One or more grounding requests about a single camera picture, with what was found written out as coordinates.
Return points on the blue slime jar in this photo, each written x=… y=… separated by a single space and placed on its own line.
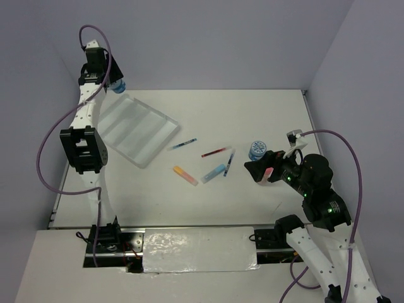
x=257 y=150
x=118 y=87

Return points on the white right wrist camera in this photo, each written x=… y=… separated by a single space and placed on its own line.
x=296 y=141

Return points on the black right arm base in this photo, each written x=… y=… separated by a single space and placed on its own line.
x=269 y=248

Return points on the silver foil cover plate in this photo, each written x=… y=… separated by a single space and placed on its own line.
x=194 y=250

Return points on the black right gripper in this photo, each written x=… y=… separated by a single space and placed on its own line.
x=273 y=159

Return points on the blue highlighter marker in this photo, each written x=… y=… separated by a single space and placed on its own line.
x=212 y=174

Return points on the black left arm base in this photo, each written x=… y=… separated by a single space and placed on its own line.
x=111 y=246

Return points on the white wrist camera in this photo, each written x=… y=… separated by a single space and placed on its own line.
x=92 y=44
x=296 y=141

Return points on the pink capped bottle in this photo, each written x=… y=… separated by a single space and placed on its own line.
x=266 y=176

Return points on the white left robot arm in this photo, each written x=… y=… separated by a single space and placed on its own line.
x=83 y=146

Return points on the white compartment tray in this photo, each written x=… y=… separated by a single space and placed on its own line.
x=135 y=130

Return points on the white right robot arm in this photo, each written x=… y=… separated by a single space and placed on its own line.
x=340 y=271

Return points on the red ink refill pen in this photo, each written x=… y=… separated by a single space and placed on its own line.
x=216 y=151

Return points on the blue ink refill pen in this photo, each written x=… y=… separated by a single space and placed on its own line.
x=181 y=144

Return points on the orange highlighter marker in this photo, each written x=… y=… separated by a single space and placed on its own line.
x=179 y=171

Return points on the dark blue gel pen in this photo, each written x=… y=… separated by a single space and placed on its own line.
x=229 y=162

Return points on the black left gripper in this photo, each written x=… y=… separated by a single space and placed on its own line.
x=116 y=72

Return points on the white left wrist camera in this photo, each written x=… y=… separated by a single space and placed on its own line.
x=92 y=44

